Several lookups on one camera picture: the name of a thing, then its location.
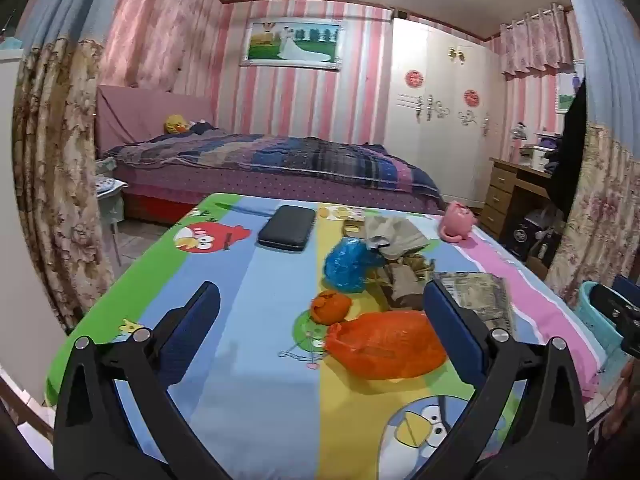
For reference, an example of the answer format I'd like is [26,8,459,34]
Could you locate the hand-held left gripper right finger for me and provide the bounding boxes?
[410,280,588,480]

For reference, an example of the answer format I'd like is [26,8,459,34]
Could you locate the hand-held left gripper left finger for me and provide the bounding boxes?
[52,281,236,480]

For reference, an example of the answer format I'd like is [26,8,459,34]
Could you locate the teal plastic basket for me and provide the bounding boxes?
[577,281,631,376]

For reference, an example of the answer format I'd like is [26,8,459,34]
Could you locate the orange plastic bag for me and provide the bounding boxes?
[325,310,448,381]

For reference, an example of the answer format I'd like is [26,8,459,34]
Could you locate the brown paper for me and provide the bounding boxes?
[372,255,436,311]

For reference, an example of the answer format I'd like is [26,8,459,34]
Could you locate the beige cloth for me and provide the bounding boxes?
[362,216,431,261]

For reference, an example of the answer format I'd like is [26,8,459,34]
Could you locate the blue plastic bag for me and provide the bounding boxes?
[324,237,386,293]

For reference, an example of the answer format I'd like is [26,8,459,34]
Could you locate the small orange bag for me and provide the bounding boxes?
[311,290,352,325]

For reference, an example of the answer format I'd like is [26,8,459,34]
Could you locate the person's right forearm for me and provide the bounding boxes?
[602,360,640,443]

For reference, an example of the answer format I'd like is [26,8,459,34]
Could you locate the cartoon printed tablecloth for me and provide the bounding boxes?
[44,192,603,480]

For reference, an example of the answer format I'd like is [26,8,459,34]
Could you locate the pink cartoon mug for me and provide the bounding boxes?
[439,200,480,246]

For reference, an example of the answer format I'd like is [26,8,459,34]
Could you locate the blue floral curtain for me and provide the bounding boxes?
[12,0,131,331]
[545,0,640,306]

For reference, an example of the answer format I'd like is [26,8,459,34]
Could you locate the black bag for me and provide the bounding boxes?
[502,215,531,261]

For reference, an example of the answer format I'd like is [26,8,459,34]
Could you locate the white appliance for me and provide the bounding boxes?
[525,207,566,231]

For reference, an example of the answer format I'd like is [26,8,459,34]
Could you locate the black zip case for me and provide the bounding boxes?
[256,205,317,252]

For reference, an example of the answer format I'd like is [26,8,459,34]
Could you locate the wooden desk with drawers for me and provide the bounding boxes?
[482,157,556,261]

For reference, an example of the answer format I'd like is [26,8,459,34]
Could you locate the black hanging garment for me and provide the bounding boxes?
[545,77,588,221]

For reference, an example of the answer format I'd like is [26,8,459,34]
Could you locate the small white side table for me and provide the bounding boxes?
[95,157,126,266]

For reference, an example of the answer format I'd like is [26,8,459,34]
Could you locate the white wardrobe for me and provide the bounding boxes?
[384,16,503,206]

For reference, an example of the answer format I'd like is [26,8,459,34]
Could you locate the plaid patchwork quilt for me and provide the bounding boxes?
[102,130,443,196]

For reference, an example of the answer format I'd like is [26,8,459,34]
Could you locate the bed with pink headboard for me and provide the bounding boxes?
[97,85,448,221]

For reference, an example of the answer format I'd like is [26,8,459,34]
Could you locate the pink curtain valance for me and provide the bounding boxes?
[500,2,573,78]

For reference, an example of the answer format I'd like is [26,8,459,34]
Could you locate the pink window curtain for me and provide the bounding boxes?
[97,0,226,93]

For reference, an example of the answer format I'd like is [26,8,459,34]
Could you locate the small wall picture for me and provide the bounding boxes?
[555,62,586,113]

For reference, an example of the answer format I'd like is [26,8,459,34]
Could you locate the framed wall picture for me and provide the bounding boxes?
[239,17,346,67]

